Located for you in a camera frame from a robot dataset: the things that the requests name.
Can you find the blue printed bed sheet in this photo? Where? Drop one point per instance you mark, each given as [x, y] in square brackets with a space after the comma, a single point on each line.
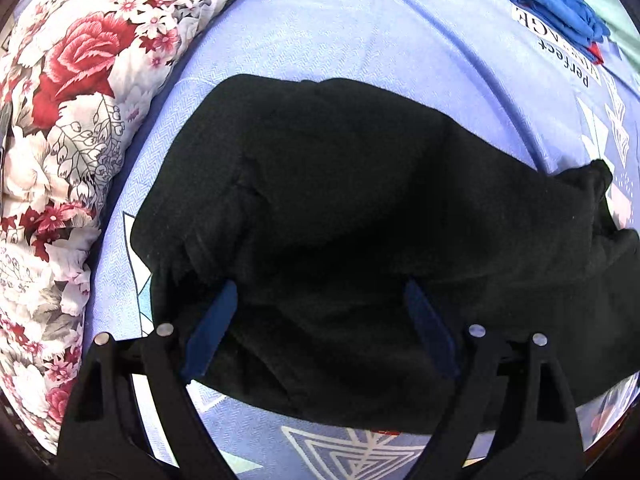
[360, 25]

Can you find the black pants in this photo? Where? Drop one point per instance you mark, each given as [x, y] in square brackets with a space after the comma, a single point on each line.
[360, 245]

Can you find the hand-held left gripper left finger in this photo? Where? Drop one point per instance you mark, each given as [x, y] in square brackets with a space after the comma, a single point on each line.
[212, 327]

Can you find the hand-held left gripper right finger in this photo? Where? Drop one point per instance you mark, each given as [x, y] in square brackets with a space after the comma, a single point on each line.
[431, 327]

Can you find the floral quilt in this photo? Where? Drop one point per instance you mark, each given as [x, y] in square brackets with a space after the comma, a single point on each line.
[65, 160]

